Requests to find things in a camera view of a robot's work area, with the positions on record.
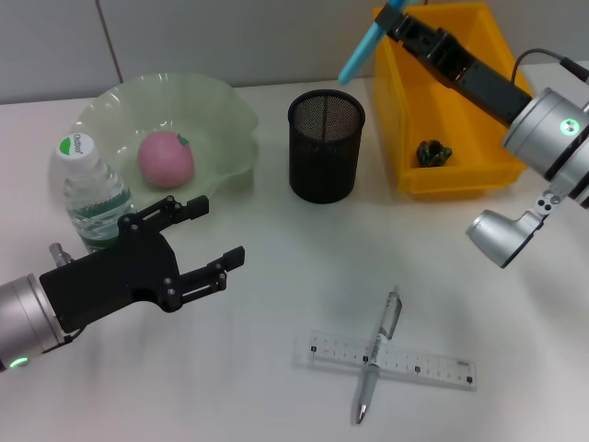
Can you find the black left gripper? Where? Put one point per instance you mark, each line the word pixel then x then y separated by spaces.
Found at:
pixel 110 281

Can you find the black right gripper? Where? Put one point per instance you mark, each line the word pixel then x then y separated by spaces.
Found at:
pixel 478 78

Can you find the blue scissors with cover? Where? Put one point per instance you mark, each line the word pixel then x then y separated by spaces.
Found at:
pixel 359 57

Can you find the pink toy peach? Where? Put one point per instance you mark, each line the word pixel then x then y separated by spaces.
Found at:
pixel 163 161

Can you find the clear green-label water bottle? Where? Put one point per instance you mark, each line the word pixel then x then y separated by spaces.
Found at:
pixel 92 198

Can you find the green plastic wrapper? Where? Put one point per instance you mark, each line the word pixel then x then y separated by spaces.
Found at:
pixel 432 154

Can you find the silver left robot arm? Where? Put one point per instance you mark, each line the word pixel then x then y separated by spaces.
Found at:
pixel 23 317

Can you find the green wavy glass fruit plate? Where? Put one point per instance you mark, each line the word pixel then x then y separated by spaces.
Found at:
pixel 207 129

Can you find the black mesh pen holder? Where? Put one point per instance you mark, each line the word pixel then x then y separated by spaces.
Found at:
pixel 322 170

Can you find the silver ballpoint pen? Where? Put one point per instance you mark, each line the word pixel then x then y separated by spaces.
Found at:
pixel 370 382

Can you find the transparent plastic ruler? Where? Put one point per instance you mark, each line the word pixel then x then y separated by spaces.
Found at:
pixel 432 368

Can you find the yellow plastic bin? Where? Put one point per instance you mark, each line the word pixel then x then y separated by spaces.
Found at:
pixel 460 129

